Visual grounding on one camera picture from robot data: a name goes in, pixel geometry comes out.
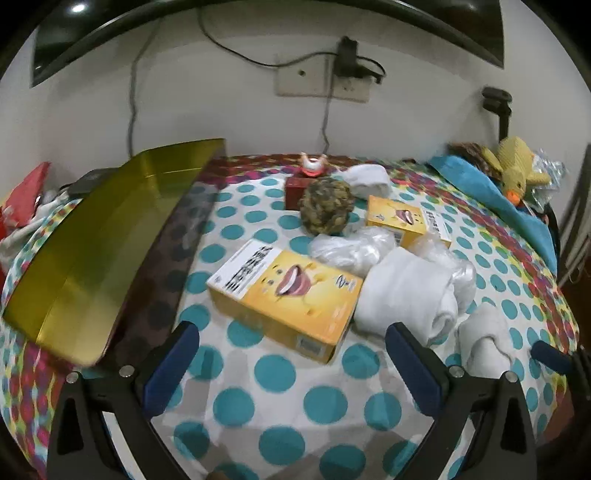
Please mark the gold metal tin box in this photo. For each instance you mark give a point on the gold metal tin box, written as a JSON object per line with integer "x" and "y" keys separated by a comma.
{"x": 92, "y": 258}

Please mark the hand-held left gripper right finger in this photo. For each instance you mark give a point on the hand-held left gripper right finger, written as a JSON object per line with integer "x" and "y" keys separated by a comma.
{"x": 415, "y": 369}

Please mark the black clamp stand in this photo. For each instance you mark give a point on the black clamp stand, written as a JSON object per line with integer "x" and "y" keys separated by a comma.
{"x": 498, "y": 106}

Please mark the small yellow cartoon box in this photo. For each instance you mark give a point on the small yellow cartoon box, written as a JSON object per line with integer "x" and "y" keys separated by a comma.
{"x": 401, "y": 219}

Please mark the large yellow cartoon box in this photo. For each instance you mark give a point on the large yellow cartoon box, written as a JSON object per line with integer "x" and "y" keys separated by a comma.
{"x": 295, "y": 295}

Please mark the santa figurine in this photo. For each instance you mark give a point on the santa figurine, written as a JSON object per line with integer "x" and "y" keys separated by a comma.
{"x": 311, "y": 162}

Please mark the small white sock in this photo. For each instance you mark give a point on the small white sock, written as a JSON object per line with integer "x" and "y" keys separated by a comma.
{"x": 485, "y": 341}

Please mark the beige wall outlet plate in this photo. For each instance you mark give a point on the beige wall outlet plate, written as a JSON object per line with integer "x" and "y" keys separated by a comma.
{"x": 304, "y": 76}

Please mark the red paper bag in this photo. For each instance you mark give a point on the red paper bag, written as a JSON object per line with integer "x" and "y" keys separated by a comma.
{"x": 25, "y": 198}

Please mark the black flat electronic device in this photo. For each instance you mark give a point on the black flat electronic device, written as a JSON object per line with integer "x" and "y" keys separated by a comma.
{"x": 87, "y": 182}

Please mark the white plastic bag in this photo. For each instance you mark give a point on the white plastic bag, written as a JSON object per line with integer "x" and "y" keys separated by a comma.
{"x": 351, "y": 249}
{"x": 443, "y": 258}

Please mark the small dark red box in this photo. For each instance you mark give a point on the small dark red box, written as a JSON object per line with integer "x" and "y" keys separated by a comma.
{"x": 295, "y": 194}

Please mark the large white sock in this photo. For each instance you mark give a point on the large white sock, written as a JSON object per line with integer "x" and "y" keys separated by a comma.
{"x": 406, "y": 295}

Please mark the brown patterned cloth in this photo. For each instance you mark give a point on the brown patterned cloth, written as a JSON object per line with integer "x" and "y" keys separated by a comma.
{"x": 466, "y": 152}

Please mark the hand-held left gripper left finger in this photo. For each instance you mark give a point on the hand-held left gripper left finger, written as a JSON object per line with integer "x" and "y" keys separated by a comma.
{"x": 173, "y": 364}

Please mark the blue towel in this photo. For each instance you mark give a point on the blue towel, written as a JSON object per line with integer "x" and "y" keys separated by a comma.
{"x": 485, "y": 194}

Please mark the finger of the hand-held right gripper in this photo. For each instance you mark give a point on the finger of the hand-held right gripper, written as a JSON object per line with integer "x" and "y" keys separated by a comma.
{"x": 549, "y": 357}

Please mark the yellow duck plush toy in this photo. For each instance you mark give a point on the yellow duck plush toy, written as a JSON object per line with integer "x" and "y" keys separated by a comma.
{"x": 515, "y": 170}

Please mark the polka dot bedsheet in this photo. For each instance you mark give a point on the polka dot bedsheet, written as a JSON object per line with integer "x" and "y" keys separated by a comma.
{"x": 295, "y": 415}

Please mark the clear crinkled plastic wrapper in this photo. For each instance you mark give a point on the clear crinkled plastic wrapper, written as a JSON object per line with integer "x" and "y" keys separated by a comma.
{"x": 549, "y": 166}

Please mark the black power adapter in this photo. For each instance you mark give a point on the black power adapter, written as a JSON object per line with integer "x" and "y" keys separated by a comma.
{"x": 346, "y": 57}

